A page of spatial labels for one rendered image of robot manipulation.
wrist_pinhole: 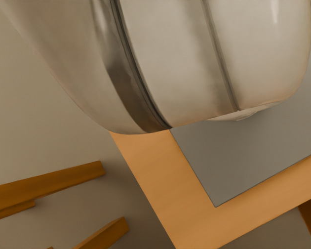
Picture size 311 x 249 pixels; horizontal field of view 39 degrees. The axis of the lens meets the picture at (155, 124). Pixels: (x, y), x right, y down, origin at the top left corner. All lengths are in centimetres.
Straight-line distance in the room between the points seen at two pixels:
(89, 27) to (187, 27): 3
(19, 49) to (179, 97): 145
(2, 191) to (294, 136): 63
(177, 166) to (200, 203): 5
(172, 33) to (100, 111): 4
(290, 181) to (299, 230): 89
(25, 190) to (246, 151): 63
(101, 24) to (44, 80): 138
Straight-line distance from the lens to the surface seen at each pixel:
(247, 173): 48
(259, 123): 48
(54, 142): 152
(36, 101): 155
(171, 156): 52
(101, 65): 16
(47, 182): 110
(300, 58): 17
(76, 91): 16
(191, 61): 16
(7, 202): 94
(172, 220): 53
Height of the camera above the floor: 136
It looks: 77 degrees down
